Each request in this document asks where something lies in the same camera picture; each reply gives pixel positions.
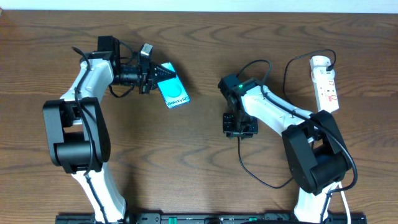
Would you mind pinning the white power strip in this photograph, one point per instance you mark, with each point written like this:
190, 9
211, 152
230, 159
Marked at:
325, 89

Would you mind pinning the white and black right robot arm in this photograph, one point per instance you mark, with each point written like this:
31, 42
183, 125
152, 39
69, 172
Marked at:
315, 150

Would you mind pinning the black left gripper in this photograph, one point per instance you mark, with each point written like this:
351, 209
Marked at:
152, 81

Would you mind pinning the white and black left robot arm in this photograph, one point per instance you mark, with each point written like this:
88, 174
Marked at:
77, 135

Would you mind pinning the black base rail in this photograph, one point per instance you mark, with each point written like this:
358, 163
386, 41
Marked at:
156, 218

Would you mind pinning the blue screen Galaxy smartphone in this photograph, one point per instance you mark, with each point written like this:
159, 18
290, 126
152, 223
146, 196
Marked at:
173, 92

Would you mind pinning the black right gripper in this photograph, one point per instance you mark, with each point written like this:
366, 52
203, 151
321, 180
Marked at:
230, 131

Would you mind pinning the white USB charger adapter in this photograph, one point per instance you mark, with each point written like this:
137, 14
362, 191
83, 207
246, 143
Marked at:
321, 61

